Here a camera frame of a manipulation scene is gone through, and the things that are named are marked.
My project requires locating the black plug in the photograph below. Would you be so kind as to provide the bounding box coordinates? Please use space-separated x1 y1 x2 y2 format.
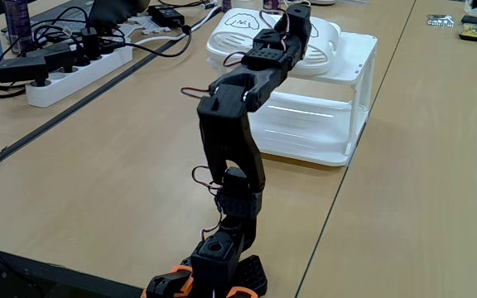
79 26 104 62

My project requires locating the black cable with ferrite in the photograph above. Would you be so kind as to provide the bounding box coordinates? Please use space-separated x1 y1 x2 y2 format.
97 24 194 59

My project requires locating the white slipper with dog print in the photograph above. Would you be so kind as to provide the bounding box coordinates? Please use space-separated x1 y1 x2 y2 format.
205 7 289 67
287 16 342 78

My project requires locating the white plastic shoe rack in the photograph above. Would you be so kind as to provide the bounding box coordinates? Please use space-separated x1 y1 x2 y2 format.
207 31 378 168

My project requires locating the white plastic bracket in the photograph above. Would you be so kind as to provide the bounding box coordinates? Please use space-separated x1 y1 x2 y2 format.
113 22 140 41
132 15 171 36

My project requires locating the black power adapter brick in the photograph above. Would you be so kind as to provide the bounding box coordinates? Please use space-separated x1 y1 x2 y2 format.
147 4 186 28

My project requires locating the tall purple drink can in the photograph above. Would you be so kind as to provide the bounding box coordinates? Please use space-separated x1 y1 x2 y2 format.
2 0 33 54

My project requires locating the white power cable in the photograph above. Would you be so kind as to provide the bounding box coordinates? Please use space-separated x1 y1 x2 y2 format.
132 2 223 46

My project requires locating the white power strip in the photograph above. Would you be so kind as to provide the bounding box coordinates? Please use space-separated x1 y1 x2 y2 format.
25 44 135 108

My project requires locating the black plug adapter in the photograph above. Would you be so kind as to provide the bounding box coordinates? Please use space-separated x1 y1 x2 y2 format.
0 55 51 88
26 41 78 75

